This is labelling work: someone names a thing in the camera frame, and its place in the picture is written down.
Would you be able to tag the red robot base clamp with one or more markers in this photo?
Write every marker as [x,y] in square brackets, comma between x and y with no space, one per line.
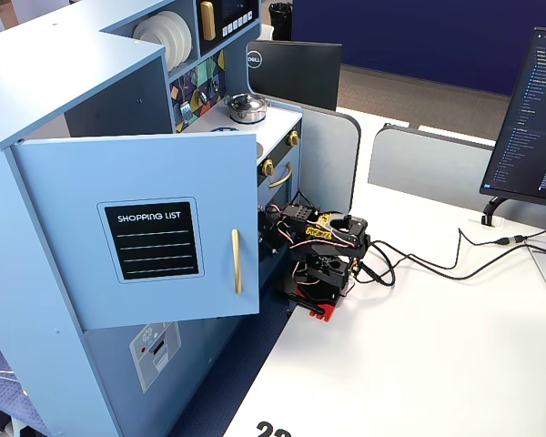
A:
[325,313]

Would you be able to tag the monitor showing code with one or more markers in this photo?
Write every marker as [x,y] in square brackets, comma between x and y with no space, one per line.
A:
[532,127]

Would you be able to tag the black Dell monitor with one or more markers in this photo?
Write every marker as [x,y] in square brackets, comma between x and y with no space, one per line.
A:
[296,73]

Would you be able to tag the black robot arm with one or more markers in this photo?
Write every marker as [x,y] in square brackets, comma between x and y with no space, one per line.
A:
[341,232]

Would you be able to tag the gold stove knob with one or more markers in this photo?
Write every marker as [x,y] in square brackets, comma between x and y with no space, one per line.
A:
[267,167]
[293,138]

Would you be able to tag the light blue toy kitchen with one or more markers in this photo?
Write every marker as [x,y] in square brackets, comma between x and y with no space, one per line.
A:
[50,73]

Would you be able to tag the silver hanging toy spatula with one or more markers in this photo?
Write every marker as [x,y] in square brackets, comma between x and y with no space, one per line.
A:
[185,110]

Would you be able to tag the steel toy pot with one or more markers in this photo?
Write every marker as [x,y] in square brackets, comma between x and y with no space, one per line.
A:
[245,117]

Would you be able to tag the black trash bin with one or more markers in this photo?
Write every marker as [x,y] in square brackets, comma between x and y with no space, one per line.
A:
[280,20]

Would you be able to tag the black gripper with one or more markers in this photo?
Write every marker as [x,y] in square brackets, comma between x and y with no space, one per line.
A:
[270,218]

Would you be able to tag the white toy plate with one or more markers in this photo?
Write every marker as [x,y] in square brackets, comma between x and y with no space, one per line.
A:
[148,36]
[188,38]
[175,44]

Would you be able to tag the blue shopping list cabinet door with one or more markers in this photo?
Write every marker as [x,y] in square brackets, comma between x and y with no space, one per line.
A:
[164,173]

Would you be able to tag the silver hanging toy ladle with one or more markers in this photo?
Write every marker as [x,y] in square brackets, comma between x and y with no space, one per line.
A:
[202,98]

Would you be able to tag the black number sticker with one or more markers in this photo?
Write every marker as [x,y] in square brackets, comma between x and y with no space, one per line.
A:
[273,430]

